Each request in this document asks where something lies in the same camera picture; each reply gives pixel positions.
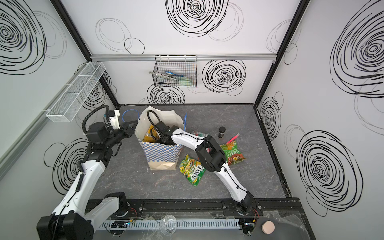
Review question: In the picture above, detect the blue handled tool in basket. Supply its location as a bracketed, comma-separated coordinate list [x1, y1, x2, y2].
[165, 71, 183, 77]

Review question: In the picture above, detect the green red snack bag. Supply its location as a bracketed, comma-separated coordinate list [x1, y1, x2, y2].
[221, 140, 246, 166]

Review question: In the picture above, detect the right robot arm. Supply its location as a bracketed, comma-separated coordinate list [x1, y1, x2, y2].
[154, 121, 257, 216]

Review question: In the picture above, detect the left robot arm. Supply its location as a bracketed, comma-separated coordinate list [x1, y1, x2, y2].
[37, 121, 138, 240]

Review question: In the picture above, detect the white wire wall shelf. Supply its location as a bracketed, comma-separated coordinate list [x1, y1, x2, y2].
[46, 62, 106, 123]

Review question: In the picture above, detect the black wire wall basket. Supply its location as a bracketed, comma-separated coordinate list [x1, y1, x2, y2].
[150, 55, 198, 88]

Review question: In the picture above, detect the yellow snack bag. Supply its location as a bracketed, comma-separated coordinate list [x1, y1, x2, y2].
[143, 125, 160, 143]

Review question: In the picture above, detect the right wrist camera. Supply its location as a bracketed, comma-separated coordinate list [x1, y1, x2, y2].
[155, 121, 169, 132]

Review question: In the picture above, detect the green item in basket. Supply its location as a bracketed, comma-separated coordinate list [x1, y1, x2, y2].
[178, 77, 195, 87]

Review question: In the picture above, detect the green Fox's spring tea bag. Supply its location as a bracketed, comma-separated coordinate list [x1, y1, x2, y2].
[179, 155, 206, 187]

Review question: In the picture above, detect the beige round sponge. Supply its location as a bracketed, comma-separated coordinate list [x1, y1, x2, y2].
[261, 221, 276, 235]

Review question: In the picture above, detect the teal Fox's candy bag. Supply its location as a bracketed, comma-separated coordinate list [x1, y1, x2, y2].
[192, 131, 208, 138]

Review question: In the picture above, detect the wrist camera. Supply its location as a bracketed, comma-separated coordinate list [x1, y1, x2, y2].
[155, 121, 169, 132]
[105, 110, 120, 130]

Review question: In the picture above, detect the pink marker pen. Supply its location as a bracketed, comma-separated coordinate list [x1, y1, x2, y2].
[226, 133, 240, 144]

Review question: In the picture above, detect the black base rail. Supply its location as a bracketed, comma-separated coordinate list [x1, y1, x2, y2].
[83, 197, 304, 218]

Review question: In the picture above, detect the black lid spice jar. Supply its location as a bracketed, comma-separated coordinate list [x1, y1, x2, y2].
[218, 127, 226, 139]

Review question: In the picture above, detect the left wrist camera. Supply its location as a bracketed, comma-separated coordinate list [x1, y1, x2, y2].
[105, 110, 120, 130]

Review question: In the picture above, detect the blue checkered paper bag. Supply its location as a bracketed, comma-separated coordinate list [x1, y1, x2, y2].
[135, 106, 185, 170]

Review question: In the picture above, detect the white slotted cable duct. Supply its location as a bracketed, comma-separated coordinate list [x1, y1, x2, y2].
[99, 219, 241, 232]

